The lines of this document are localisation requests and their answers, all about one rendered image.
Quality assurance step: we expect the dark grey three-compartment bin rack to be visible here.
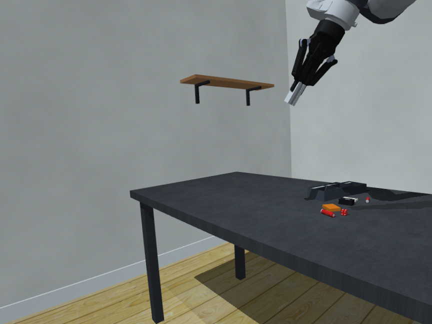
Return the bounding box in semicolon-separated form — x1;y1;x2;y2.
307;181;367;202

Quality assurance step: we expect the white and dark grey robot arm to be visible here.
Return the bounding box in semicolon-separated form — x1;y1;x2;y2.
306;0;416;31

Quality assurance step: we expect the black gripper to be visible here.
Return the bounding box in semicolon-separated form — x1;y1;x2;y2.
284;19;345;106

